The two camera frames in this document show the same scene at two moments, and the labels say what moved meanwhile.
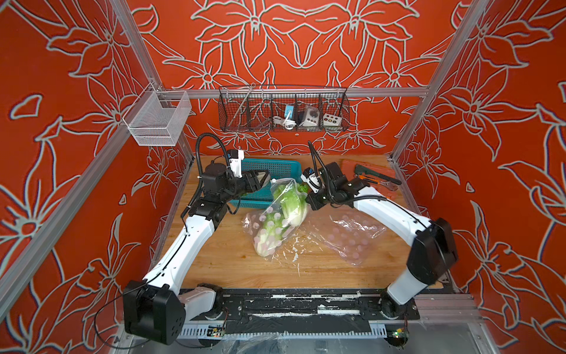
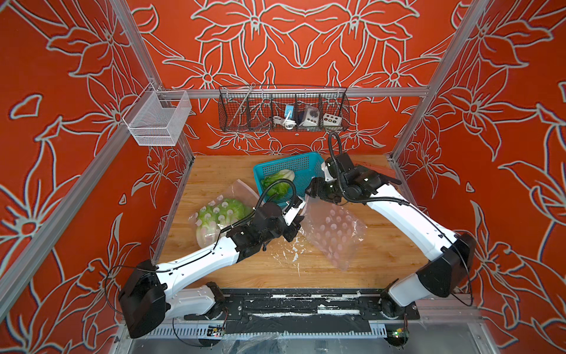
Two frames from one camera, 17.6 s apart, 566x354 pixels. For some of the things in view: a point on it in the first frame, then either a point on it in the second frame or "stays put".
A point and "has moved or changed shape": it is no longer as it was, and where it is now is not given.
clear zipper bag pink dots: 271,227 has moved or changed shape
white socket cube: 332,120 stays put
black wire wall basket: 252,108 stays put
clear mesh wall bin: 158,117 stays put
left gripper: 256,184 to 293,229
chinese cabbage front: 292,203 to 217,216
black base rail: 305,312 stays put
